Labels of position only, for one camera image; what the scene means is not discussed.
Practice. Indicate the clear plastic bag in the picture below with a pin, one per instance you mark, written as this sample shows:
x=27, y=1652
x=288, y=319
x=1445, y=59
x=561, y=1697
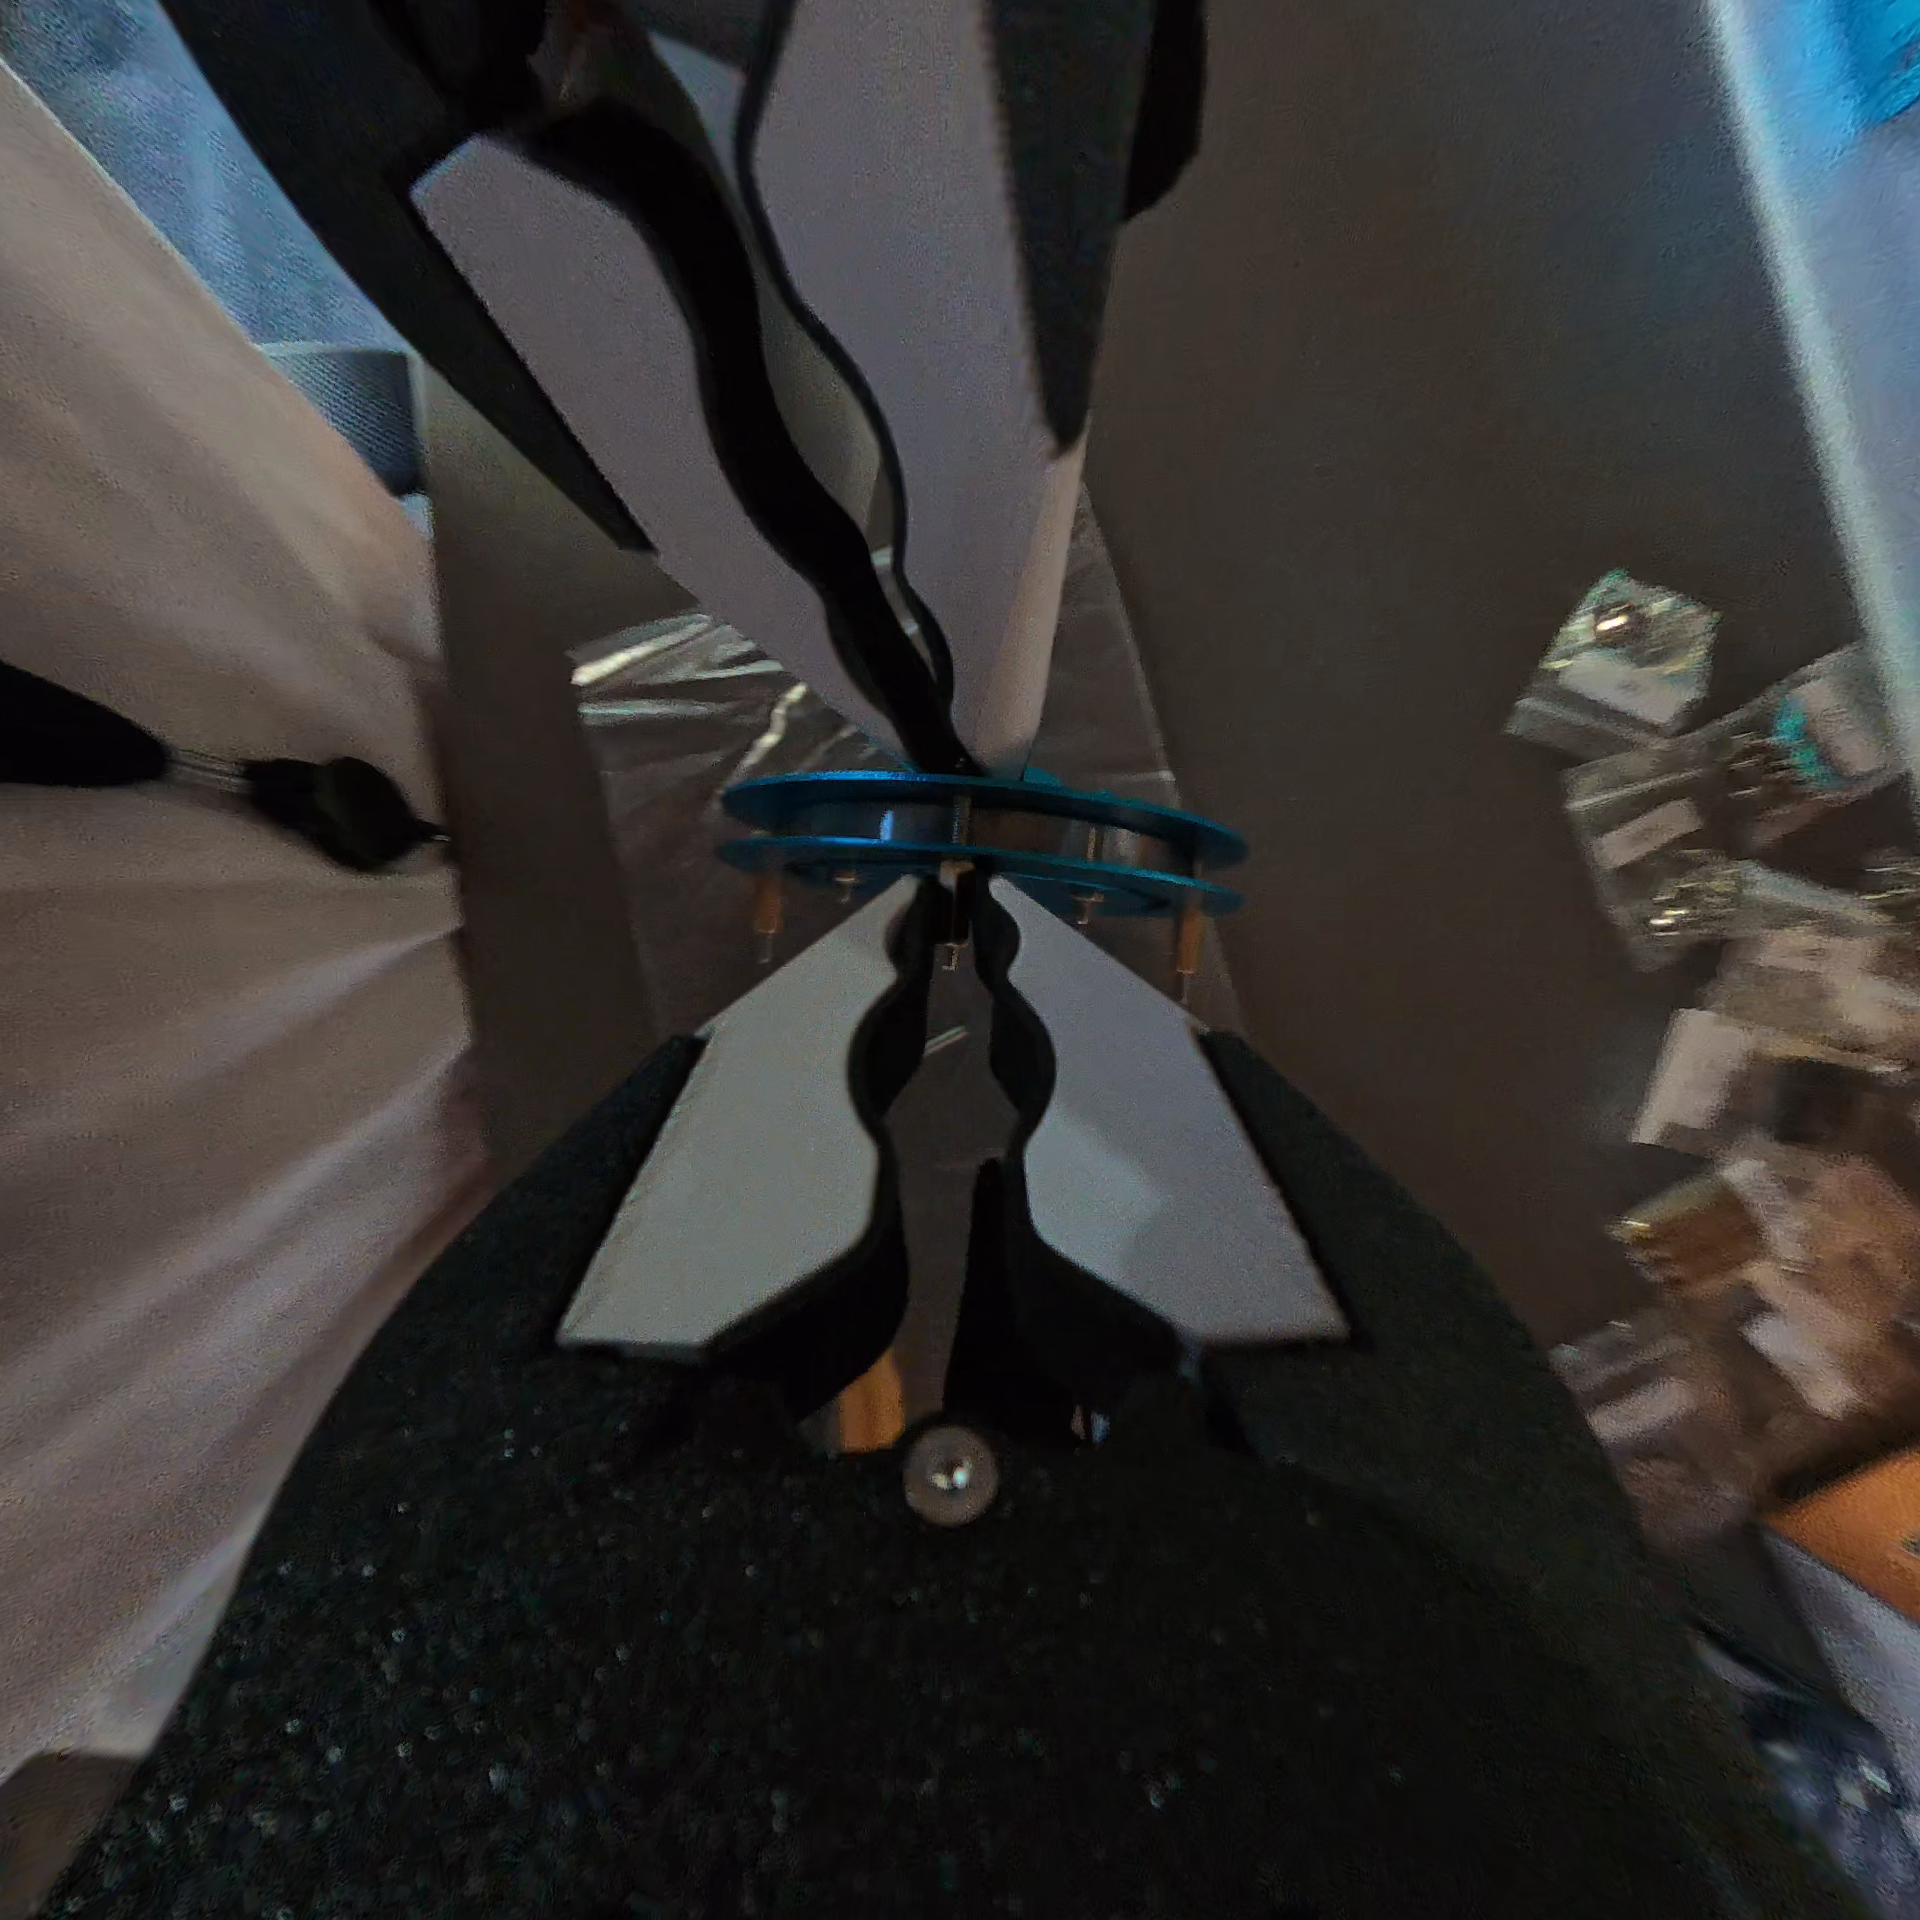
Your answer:
x=674, y=691

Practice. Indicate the blue metal turntable disc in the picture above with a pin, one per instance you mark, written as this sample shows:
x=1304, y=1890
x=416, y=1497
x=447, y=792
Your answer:
x=839, y=795

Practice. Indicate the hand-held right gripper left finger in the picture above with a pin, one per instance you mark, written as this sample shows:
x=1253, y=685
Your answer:
x=734, y=1201

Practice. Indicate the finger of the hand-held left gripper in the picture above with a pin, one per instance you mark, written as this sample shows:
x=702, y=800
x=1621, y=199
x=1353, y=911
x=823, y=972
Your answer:
x=945, y=299
x=600, y=346

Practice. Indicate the orange cardboard box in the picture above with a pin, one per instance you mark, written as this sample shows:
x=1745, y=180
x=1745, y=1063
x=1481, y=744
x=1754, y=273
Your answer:
x=1862, y=1516

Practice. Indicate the pile of small screw bags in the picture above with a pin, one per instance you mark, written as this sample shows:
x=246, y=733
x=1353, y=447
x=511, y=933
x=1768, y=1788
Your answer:
x=1723, y=900

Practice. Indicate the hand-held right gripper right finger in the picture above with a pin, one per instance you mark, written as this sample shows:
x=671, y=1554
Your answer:
x=1171, y=1201

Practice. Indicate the white foam sheet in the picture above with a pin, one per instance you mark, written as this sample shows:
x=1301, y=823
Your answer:
x=1815, y=225

